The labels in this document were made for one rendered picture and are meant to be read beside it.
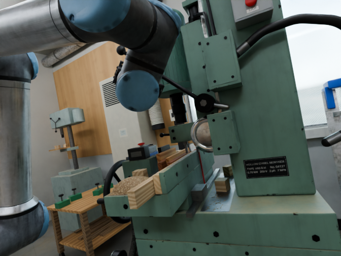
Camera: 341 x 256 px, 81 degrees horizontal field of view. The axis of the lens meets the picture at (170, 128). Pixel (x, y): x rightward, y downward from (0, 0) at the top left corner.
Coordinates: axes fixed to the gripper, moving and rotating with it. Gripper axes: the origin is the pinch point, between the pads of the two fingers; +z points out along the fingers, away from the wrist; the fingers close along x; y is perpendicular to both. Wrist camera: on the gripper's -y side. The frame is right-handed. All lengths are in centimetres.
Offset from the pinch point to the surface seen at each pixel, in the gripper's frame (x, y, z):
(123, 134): 81, -28, 147
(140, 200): 21.6, -6.6, -41.6
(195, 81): -7.8, -19.1, -9.3
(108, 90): 42, 4, 175
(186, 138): 13.2, -25.8, -10.3
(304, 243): 16, -47, -52
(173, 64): -9.8, -11.1, -3.1
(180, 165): 17.0, -19.4, -27.6
